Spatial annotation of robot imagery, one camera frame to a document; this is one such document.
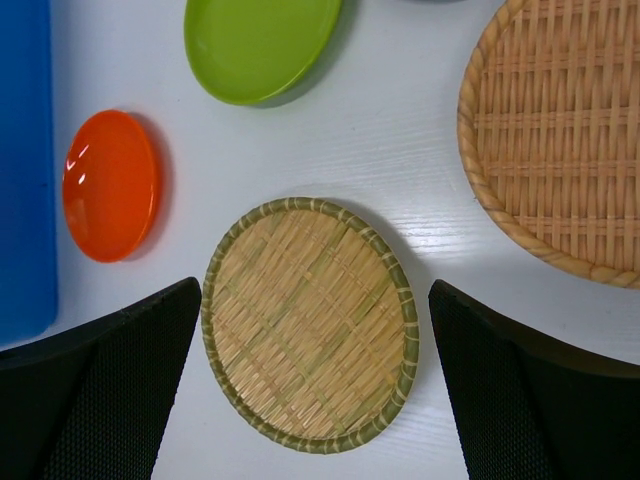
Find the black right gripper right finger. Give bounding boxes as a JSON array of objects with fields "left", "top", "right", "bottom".
[{"left": 429, "top": 280, "right": 639, "bottom": 479}]

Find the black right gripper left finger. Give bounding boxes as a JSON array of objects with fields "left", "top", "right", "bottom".
[{"left": 1, "top": 277, "right": 200, "bottom": 479}]

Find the orange plastic plate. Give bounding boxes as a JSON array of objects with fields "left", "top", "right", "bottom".
[{"left": 62, "top": 109, "right": 164, "bottom": 263}]

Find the blue plastic bin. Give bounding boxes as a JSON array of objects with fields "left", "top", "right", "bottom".
[{"left": 1, "top": 1, "right": 58, "bottom": 345}]

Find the tan woven wicker tray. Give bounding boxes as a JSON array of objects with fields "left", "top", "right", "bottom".
[{"left": 457, "top": 1, "right": 639, "bottom": 289}]

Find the green plastic plate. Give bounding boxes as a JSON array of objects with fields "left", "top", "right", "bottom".
[{"left": 183, "top": 0, "right": 342, "bottom": 105}]

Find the green-rimmed bamboo tray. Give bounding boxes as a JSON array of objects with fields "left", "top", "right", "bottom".
[{"left": 201, "top": 197, "right": 420, "bottom": 455}]

